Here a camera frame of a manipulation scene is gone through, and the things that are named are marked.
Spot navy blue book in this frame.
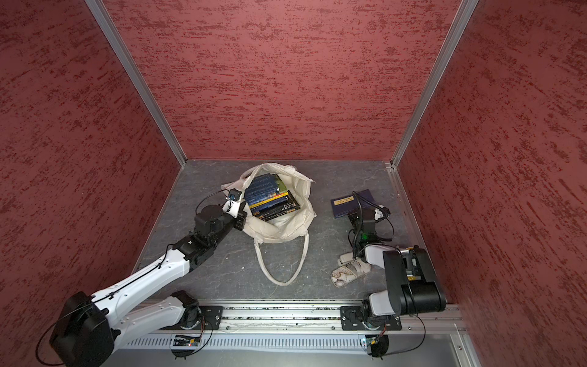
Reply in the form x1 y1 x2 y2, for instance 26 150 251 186
330 190 375 219
244 174 280 206

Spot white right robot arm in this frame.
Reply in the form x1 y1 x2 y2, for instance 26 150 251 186
348 209 446 317

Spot right circuit board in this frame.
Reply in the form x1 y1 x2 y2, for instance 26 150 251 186
362 336 389 358

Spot left aluminium corner post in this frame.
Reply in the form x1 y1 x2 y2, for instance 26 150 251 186
85 0 187 168

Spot right aluminium corner post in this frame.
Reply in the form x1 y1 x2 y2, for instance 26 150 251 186
391 0 478 171

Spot black book yellow characters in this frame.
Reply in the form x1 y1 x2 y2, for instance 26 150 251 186
252 196 301 221

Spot yellow spine book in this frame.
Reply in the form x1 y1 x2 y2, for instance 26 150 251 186
249 191 290 213

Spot crumpled white cloth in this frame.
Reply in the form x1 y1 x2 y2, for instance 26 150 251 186
331 252 371 287

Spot beige canvas tote bag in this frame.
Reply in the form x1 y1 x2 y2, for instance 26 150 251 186
221 162 316 287

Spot navy blue book top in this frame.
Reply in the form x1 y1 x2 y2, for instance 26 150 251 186
330 190 375 219

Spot circuit board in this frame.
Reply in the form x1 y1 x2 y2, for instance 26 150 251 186
362 336 389 358
171 335 202 350

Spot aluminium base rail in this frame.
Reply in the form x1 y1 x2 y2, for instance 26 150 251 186
121 301 481 366

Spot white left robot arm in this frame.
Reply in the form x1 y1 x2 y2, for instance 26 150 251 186
48 200 247 366

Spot Animal Farm book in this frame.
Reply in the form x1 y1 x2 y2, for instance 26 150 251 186
273 174 288 194

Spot aluminium corner post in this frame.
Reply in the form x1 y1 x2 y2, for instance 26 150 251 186
85 0 187 168
391 0 478 171

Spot left circuit board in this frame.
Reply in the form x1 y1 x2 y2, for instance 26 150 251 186
171 335 202 350

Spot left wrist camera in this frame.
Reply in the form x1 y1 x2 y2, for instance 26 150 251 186
229 188 244 204

